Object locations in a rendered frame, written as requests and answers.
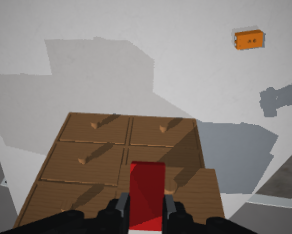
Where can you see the brown wooden drawer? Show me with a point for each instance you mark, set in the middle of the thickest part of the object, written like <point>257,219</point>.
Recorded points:
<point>150,132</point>
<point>188,159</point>
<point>48,200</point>
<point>196,188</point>
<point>102,168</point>
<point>103,130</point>

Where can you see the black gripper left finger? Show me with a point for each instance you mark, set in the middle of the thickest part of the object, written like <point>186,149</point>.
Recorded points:
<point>73,222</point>

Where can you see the orange 9v battery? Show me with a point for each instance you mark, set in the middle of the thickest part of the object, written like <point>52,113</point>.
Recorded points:
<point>248,39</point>

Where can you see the brown wooden chest of drawers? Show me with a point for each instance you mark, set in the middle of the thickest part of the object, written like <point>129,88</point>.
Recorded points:
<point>125,157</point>

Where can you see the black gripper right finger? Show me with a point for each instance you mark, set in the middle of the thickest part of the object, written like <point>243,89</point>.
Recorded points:
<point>180,222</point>

